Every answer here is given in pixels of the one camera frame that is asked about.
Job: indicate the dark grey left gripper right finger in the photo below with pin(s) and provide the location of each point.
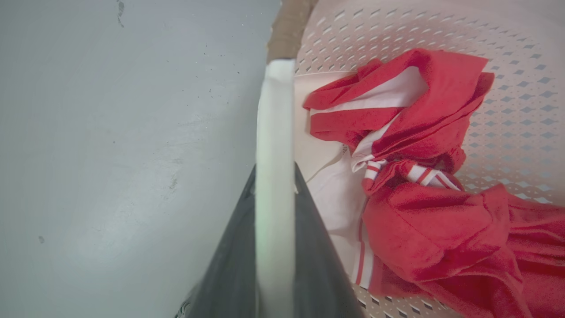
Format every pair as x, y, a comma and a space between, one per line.
315, 269

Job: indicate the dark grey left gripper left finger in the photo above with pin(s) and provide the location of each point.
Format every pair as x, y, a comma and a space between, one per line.
229, 269

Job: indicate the white perforated plastic laundry basket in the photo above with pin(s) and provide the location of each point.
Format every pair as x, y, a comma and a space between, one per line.
512, 132

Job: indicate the red white striped garment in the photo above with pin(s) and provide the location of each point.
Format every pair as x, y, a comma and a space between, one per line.
432, 229

